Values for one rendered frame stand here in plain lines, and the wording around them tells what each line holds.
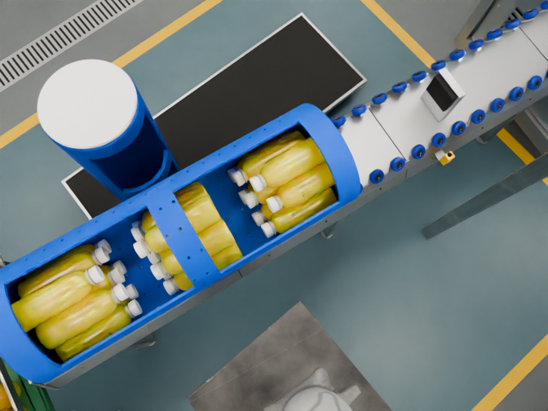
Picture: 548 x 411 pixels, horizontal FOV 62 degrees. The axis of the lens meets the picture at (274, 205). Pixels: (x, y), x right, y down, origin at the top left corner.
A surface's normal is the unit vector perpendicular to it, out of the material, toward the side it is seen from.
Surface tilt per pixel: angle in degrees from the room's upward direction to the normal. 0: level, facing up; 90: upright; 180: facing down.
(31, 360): 44
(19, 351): 31
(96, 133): 0
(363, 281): 0
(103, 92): 0
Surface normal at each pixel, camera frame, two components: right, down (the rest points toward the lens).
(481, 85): 0.02, -0.25
